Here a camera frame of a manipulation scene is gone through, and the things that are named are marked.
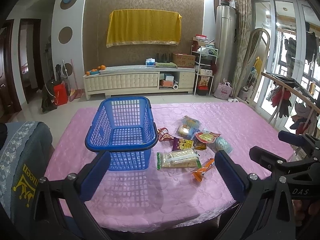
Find silver standing air conditioner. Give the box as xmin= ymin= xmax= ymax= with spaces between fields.
xmin=213 ymin=5 xmax=236 ymax=90

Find green cracker pack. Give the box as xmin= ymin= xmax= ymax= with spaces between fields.
xmin=157 ymin=148 xmax=202 ymax=170

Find white slippers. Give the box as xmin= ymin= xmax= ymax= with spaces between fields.
xmin=227 ymin=98 xmax=239 ymax=102

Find yellow cloth covered TV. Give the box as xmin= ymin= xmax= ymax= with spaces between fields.
xmin=106 ymin=9 xmax=182 ymax=48

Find wooden clothes rack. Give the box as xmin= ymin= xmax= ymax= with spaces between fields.
xmin=261 ymin=72 xmax=320 ymax=136

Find blue plastic basket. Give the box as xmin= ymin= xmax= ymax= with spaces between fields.
xmin=85 ymin=96 xmax=158 ymax=171

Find blue tissue box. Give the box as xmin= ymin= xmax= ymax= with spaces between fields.
xmin=145 ymin=58 xmax=156 ymax=67

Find red silver snack pouch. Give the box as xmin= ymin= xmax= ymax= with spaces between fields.
xmin=195 ymin=132 xmax=220 ymax=144

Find cream TV cabinet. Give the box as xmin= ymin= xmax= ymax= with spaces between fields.
xmin=83 ymin=65 xmax=196 ymax=99

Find grey chair with cover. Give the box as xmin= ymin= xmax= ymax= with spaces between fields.
xmin=1 ymin=121 xmax=53 ymax=236

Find white metal shelf rack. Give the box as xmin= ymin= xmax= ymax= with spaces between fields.
xmin=190 ymin=34 xmax=219 ymax=95

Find pink shopping bag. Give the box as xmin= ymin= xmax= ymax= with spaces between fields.
xmin=214 ymin=79 xmax=232 ymax=100

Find light blue round snack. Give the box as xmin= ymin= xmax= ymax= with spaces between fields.
xmin=208 ymin=137 xmax=233 ymax=154

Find orange snack stick packet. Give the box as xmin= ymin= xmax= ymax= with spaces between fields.
xmin=192 ymin=158 xmax=215 ymax=182

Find pink quilted tablecloth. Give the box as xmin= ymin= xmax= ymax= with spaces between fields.
xmin=45 ymin=102 xmax=293 ymax=232

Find clear blue bread bag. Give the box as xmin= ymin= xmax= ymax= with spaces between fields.
xmin=176 ymin=115 xmax=201 ymax=140

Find patterned curtain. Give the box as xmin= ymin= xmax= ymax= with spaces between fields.
xmin=233 ymin=0 xmax=252 ymax=96

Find purple yellow chips bag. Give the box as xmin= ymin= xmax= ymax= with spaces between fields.
xmin=172 ymin=137 xmax=194 ymax=151

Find oranges on cabinet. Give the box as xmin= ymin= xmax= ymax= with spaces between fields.
xmin=86 ymin=65 xmax=106 ymax=76

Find small red snack packet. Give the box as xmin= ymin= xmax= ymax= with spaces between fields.
xmin=157 ymin=127 xmax=174 ymax=141

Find cardboard box on cabinet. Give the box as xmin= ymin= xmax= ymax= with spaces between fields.
xmin=172 ymin=53 xmax=196 ymax=68

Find red bag on floor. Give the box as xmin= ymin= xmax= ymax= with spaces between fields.
xmin=54 ymin=82 xmax=68 ymax=106

